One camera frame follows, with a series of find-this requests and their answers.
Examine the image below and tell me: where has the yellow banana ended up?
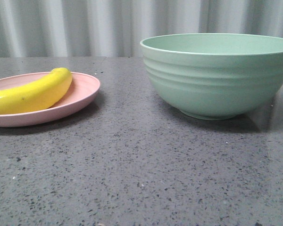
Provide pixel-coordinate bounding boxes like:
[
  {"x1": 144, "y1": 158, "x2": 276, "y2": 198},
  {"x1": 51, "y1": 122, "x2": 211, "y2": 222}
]
[{"x1": 0, "y1": 68, "x2": 72, "y2": 114}]

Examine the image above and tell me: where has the pink plate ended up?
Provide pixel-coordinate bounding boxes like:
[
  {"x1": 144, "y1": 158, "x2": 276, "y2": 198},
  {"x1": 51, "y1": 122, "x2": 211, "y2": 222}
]
[{"x1": 0, "y1": 72, "x2": 100, "y2": 127}]

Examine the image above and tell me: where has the green ribbed bowl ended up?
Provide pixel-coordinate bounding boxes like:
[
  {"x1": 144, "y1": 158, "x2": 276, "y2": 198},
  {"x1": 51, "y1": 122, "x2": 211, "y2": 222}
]
[{"x1": 140, "y1": 33, "x2": 283, "y2": 120}]

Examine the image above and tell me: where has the white pleated curtain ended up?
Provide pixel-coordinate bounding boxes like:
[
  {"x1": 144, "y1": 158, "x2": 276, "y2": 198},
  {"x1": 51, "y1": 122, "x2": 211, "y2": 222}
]
[{"x1": 0, "y1": 0, "x2": 283, "y2": 57}]

